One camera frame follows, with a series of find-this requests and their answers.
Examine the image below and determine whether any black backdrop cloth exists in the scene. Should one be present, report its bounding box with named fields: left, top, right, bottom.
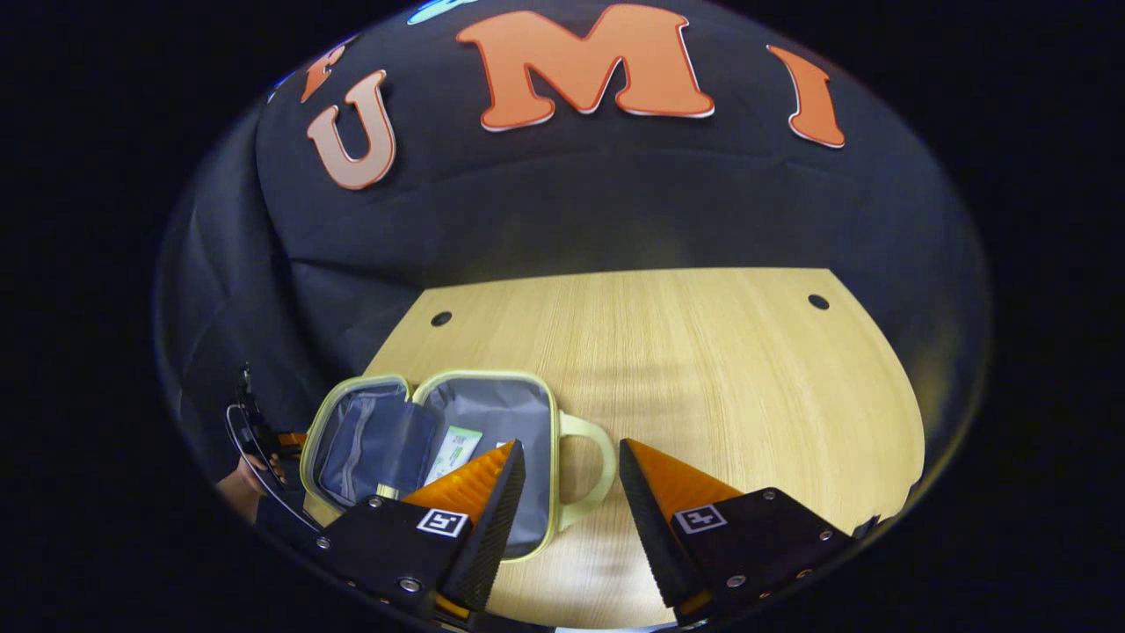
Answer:
left=158, top=0, right=990, bottom=493

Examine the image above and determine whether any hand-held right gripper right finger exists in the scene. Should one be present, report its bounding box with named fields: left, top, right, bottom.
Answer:
left=620, top=438, right=868, bottom=622

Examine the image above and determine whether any large white cream tube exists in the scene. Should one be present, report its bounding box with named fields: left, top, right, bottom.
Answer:
left=426, top=426, right=485, bottom=487

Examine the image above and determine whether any pale yellow suitcase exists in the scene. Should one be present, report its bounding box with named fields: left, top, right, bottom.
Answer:
left=299, top=369, right=619, bottom=564

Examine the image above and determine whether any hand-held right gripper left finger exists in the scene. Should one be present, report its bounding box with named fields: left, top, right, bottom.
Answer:
left=315, top=440, right=526, bottom=614

